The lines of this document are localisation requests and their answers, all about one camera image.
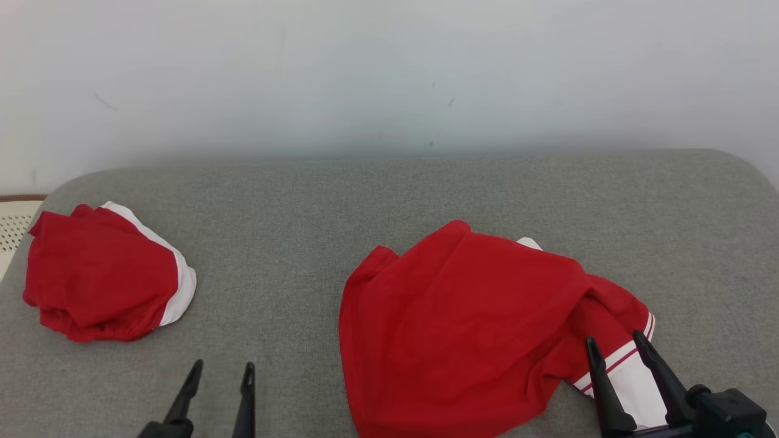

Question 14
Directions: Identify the red basketball jersey white trim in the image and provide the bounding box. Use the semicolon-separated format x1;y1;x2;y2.
338;220;668;438

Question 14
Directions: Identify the red shorts white band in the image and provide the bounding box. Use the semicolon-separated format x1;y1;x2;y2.
23;202;197;342

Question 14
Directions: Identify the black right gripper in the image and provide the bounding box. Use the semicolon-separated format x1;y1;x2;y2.
585;330;694;438

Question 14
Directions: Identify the white perforated laundry basket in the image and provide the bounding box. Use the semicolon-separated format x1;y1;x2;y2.
0;195;48;282

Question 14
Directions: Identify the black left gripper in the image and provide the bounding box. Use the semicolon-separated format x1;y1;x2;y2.
137;360;256;438

